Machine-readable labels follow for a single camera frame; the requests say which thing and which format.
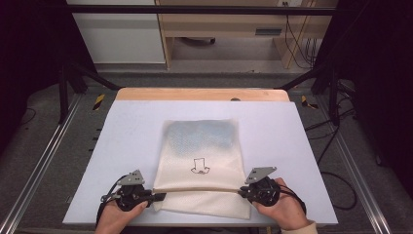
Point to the wooden table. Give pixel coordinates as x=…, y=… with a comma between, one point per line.
x=195, y=94

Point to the person's right hand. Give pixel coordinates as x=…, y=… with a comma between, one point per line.
x=289, y=211

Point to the person's left hand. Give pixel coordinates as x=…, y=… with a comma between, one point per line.
x=113, y=221

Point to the black curtain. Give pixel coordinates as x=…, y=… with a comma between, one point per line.
x=29, y=48
x=380, y=65

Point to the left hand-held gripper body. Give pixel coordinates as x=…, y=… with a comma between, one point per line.
x=131, y=195

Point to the black metal stand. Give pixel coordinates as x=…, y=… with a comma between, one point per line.
x=332, y=97
x=63, y=94

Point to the cream mesh laundry bag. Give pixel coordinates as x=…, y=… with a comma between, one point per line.
x=201, y=146

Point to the yellow black tape strip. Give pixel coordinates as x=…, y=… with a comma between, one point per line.
x=99, y=101
x=305, y=101

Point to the white cabinet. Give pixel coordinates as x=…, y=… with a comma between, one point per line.
x=120, y=35

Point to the aluminium rail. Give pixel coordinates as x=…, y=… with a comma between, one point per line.
x=357, y=169
x=39, y=162

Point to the white table mat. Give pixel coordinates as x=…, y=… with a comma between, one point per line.
x=136, y=130

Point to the light wooden desk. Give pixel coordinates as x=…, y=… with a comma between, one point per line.
x=227, y=22

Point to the black horizontal frame bar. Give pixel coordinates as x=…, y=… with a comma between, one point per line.
x=195, y=10

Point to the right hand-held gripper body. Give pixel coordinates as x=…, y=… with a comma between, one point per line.
x=263, y=191

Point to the grey desk label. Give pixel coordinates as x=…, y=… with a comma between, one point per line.
x=268, y=31

